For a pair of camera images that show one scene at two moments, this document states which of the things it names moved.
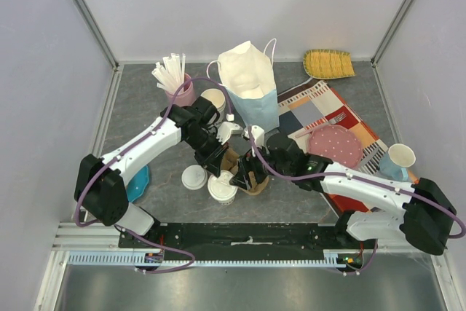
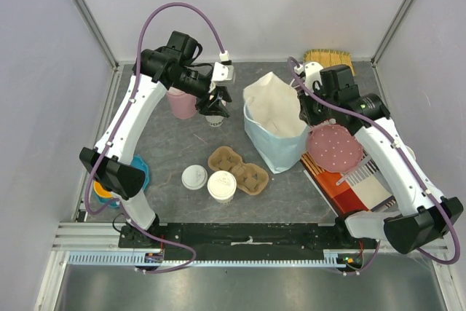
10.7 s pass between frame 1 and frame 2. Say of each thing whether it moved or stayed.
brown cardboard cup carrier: stayed
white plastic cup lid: stayed
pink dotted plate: stayed
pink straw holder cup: stayed
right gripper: moved
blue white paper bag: moved
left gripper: moved
